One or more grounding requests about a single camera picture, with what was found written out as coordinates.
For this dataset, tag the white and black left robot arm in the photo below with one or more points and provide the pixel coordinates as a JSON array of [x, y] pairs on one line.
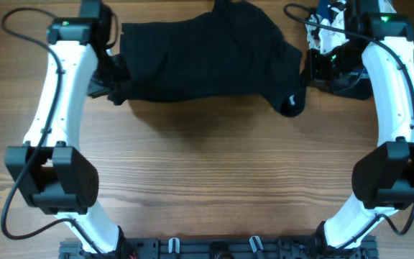
[[48, 168]]

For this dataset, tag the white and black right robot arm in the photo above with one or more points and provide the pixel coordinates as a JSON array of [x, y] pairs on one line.
[[382, 181]]

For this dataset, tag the white crumpled garment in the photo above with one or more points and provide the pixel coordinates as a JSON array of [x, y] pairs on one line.
[[328, 13]]

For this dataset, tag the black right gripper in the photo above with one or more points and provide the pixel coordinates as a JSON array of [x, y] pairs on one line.
[[315, 72]]

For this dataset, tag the black t-shirt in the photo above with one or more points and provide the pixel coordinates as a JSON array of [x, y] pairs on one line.
[[235, 49]]

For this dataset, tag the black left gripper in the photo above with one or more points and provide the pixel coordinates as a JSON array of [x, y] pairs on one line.
[[123, 78]]

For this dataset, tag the blue folded garment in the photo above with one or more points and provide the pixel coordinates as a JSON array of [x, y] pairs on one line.
[[353, 22]]

